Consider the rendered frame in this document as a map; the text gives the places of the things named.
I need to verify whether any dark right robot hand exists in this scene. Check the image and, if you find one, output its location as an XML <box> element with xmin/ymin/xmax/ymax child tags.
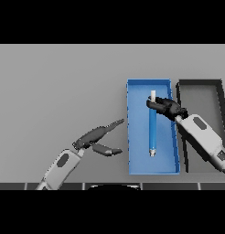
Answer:
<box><xmin>145</xmin><ymin>96</ymin><xmax>189</xmax><ymax>122</ymax></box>

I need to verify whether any dark left robot hand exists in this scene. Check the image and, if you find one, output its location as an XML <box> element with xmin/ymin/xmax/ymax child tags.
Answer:
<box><xmin>71</xmin><ymin>118</ymin><xmax>125</xmax><ymax>157</ymax></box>

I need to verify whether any blue pipe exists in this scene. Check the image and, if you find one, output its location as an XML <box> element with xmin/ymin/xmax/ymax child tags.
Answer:
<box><xmin>148</xmin><ymin>90</ymin><xmax>158</xmax><ymax>157</ymax></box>

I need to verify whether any dark grey bin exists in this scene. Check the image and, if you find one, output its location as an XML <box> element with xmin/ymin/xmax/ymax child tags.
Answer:
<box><xmin>176</xmin><ymin>79</ymin><xmax>225</xmax><ymax>174</ymax></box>

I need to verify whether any blue bin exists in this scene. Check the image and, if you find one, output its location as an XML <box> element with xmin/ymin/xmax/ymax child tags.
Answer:
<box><xmin>126</xmin><ymin>78</ymin><xmax>181</xmax><ymax>176</ymax></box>

